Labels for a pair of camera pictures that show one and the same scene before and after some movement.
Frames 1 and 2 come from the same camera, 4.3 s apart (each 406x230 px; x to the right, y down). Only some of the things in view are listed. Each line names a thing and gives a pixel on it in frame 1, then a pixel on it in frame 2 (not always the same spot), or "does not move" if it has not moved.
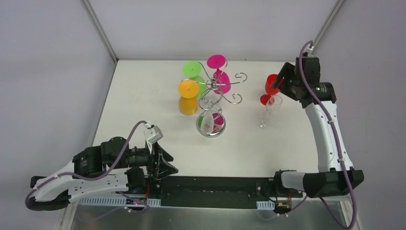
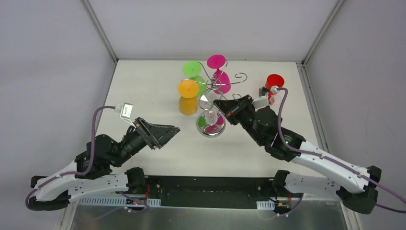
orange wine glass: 188,102 does not move
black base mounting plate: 207,191 does not move
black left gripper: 156,160 to 145,133
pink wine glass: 221,84 does not move
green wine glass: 192,69 does not move
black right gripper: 286,80 to 238,108
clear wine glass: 211,123 to 206,104
